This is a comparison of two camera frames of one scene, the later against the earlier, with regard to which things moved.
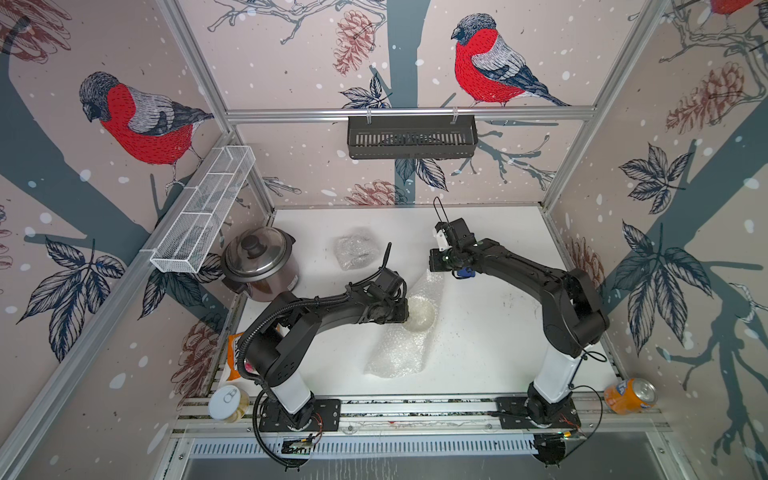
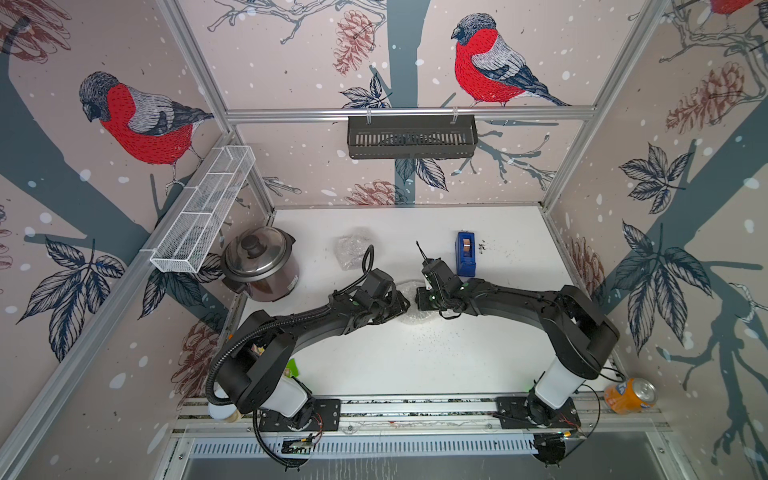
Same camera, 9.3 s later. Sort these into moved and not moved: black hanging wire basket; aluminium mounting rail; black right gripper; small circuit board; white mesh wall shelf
Moved: black right gripper
Not moved: white mesh wall shelf; aluminium mounting rail; small circuit board; black hanging wire basket
